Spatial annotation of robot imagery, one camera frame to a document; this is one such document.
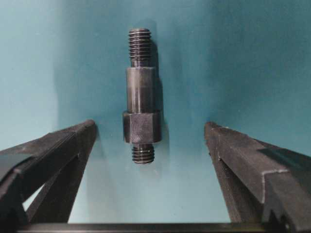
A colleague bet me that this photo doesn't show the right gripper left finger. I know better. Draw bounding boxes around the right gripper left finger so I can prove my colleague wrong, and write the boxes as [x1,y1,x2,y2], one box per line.
[0,119,97,226]

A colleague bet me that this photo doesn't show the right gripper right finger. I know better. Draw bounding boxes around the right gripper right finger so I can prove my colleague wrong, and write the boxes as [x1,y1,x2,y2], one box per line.
[204,122,311,233]

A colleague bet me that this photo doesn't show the dark threaded metal shaft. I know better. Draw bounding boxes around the dark threaded metal shaft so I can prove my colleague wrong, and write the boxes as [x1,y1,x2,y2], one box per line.
[122,28,161,164]

